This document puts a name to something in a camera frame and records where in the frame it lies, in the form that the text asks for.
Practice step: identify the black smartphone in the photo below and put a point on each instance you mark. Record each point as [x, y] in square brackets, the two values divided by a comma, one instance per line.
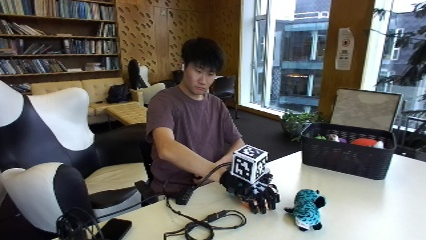
[115, 229]

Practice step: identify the outdoor tree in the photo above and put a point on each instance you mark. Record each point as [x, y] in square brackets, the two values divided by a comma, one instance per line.
[408, 50]

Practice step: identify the purple plush toy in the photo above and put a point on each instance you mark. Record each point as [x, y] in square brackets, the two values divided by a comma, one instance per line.
[343, 140]

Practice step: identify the green plush toy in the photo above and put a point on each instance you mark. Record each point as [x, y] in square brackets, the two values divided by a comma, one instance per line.
[320, 137]

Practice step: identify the beige tufted ottoman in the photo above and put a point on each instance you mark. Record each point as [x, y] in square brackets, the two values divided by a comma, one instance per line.
[128, 114]

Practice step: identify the small white and black armchair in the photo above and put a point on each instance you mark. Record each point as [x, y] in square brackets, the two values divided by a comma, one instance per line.
[148, 88]

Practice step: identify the teal spotted plush toy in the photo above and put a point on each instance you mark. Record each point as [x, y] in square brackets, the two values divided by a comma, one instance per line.
[307, 208]

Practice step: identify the orange-red plush toy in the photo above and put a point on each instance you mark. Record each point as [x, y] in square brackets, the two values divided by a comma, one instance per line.
[363, 142]

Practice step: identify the beige tufted sofa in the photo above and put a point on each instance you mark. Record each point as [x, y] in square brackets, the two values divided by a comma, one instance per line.
[88, 91]

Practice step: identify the rows of books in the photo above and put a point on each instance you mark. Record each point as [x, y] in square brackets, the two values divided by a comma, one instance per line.
[54, 46]

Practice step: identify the pale pink plush toy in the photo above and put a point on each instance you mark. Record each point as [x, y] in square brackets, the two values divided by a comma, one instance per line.
[333, 137]

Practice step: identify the green potted plant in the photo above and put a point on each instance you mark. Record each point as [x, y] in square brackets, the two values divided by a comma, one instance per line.
[299, 123]

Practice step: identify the white marker cube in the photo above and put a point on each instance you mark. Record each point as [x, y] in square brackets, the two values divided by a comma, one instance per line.
[248, 163]

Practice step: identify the black chair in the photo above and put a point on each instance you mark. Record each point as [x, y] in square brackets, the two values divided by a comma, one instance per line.
[224, 88]

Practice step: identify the large white and black armchair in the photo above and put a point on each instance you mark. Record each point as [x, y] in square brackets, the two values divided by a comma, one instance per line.
[48, 140]

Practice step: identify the the person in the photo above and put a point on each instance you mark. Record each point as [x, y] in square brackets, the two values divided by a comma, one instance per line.
[195, 116]

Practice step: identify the wooden bookshelf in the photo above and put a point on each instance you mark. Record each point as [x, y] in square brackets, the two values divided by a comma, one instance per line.
[58, 40]

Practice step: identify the black backpack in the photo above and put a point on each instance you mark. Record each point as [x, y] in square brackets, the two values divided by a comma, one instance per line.
[119, 94]

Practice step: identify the black woven basket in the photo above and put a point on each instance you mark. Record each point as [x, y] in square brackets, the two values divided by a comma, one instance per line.
[347, 156]

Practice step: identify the white paper sign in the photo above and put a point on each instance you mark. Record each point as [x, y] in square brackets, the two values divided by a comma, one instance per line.
[345, 50]

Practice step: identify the white plush toy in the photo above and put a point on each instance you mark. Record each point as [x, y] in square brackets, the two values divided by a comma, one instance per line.
[379, 144]

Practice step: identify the beige basket lid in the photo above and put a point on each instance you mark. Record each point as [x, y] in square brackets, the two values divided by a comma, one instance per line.
[367, 108]

